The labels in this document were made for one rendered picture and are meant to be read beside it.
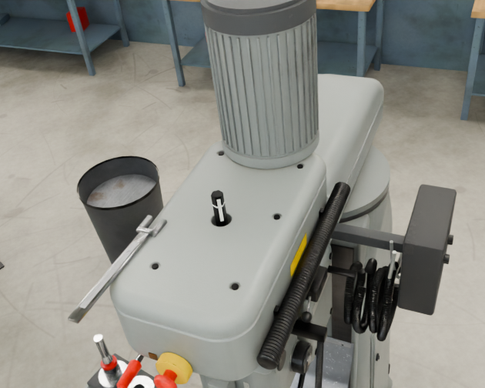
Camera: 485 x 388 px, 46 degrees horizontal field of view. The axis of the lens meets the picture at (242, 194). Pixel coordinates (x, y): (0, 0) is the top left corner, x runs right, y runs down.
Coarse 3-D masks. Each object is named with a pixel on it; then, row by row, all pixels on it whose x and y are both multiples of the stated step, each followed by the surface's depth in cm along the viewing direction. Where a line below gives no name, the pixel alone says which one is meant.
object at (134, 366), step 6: (138, 354) 104; (132, 360) 102; (138, 360) 103; (132, 366) 101; (138, 366) 102; (126, 372) 100; (132, 372) 101; (138, 372) 102; (120, 378) 100; (126, 378) 100; (132, 378) 100; (120, 384) 99; (126, 384) 99
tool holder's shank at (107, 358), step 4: (96, 336) 156; (100, 336) 156; (96, 340) 156; (100, 340) 156; (96, 344) 156; (100, 344) 156; (104, 344) 158; (100, 348) 157; (104, 348) 158; (100, 352) 159; (104, 352) 159; (108, 352) 160; (104, 356) 160; (108, 356) 160; (104, 360) 161; (108, 360) 161; (108, 364) 162
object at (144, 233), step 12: (144, 228) 101; (156, 228) 101; (132, 240) 99; (144, 240) 99; (132, 252) 97; (120, 264) 95; (108, 276) 93; (96, 288) 91; (84, 300) 89; (96, 300) 90; (72, 312) 88; (84, 312) 88
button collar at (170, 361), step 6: (162, 354) 94; (168, 354) 93; (174, 354) 93; (162, 360) 92; (168, 360) 92; (174, 360) 92; (180, 360) 92; (156, 366) 94; (162, 366) 93; (168, 366) 92; (174, 366) 92; (180, 366) 92; (186, 366) 92; (162, 372) 94; (180, 372) 92; (186, 372) 92; (180, 378) 93; (186, 378) 93
